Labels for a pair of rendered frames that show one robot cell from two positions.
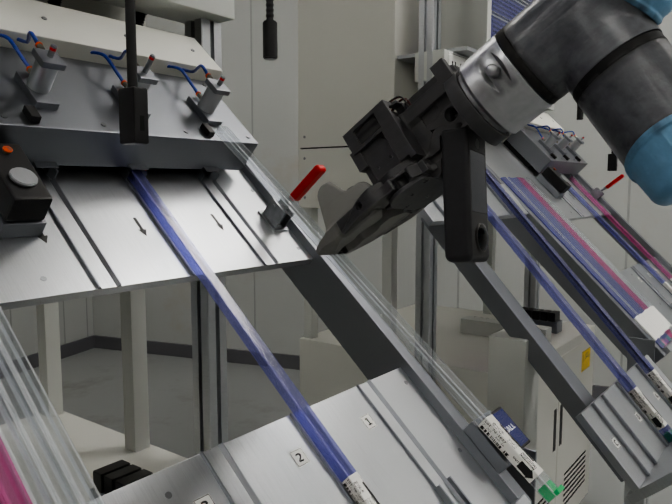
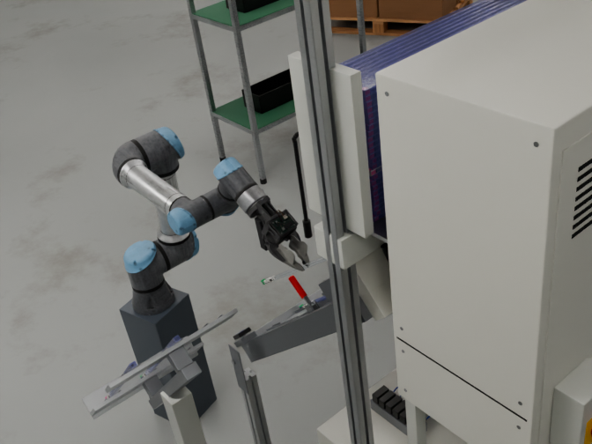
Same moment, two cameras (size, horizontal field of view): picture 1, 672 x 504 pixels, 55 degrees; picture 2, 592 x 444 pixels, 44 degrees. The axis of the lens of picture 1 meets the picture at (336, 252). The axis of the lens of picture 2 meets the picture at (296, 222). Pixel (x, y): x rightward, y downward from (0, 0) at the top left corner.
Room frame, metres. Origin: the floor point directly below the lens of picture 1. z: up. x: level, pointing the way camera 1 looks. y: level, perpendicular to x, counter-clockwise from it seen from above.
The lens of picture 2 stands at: (2.12, 0.49, 2.17)
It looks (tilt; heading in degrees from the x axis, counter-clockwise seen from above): 34 degrees down; 198
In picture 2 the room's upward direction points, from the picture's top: 9 degrees counter-clockwise
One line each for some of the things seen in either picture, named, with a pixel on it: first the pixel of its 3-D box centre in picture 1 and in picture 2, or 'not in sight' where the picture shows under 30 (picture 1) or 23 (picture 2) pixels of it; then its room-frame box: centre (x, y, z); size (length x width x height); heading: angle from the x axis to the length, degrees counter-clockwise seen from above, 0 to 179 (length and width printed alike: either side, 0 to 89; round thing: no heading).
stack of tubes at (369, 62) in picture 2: not in sight; (439, 99); (0.75, 0.38, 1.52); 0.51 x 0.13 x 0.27; 143
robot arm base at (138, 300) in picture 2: not in sight; (151, 291); (0.32, -0.68, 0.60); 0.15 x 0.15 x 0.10
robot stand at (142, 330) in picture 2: not in sight; (171, 356); (0.32, -0.68, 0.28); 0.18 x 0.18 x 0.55; 70
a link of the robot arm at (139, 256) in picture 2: not in sight; (144, 263); (0.31, -0.68, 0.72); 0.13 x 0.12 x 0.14; 143
